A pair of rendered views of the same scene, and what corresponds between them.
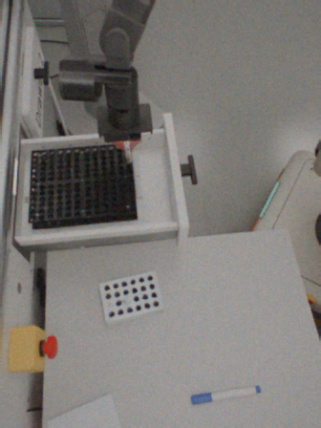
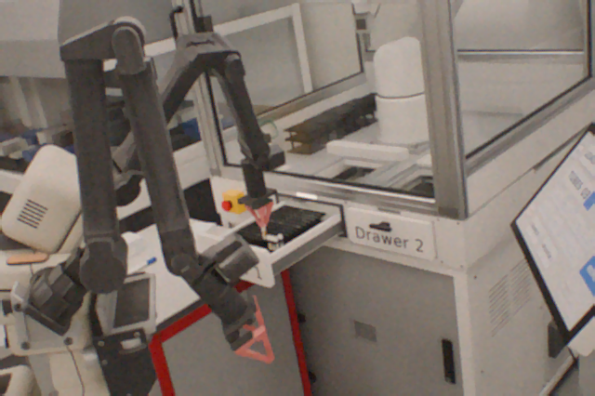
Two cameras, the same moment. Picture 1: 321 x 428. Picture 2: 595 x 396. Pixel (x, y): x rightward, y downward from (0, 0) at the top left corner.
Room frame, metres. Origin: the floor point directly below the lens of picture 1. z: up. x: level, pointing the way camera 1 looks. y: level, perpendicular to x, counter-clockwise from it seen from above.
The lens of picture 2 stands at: (2.00, -0.91, 1.71)
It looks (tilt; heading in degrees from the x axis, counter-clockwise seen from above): 21 degrees down; 144
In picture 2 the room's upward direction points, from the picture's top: 10 degrees counter-clockwise
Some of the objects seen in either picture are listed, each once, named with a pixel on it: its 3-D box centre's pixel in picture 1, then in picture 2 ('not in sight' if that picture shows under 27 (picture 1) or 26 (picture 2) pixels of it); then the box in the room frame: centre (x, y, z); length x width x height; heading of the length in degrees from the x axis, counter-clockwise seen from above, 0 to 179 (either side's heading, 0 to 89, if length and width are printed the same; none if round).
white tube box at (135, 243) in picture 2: not in sight; (122, 247); (-0.16, -0.12, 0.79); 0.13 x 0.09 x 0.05; 97
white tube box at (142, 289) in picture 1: (131, 297); not in sight; (0.18, 0.06, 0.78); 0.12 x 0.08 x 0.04; 105
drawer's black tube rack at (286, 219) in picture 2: (84, 187); (282, 231); (0.41, 0.17, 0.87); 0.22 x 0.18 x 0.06; 98
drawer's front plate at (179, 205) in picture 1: (174, 179); (233, 258); (0.43, -0.03, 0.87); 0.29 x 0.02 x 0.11; 8
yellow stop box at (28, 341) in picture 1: (30, 350); (233, 202); (0.06, 0.23, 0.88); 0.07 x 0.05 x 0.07; 8
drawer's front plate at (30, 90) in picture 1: (33, 83); (389, 232); (0.70, 0.33, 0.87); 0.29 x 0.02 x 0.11; 8
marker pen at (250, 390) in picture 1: (225, 395); (138, 267); (0.00, -0.14, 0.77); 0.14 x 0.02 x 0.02; 100
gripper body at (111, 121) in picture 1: (123, 111); (256, 188); (0.46, 0.07, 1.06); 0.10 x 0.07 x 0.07; 98
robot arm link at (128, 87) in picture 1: (117, 86); (253, 167); (0.46, 0.08, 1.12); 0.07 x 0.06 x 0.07; 88
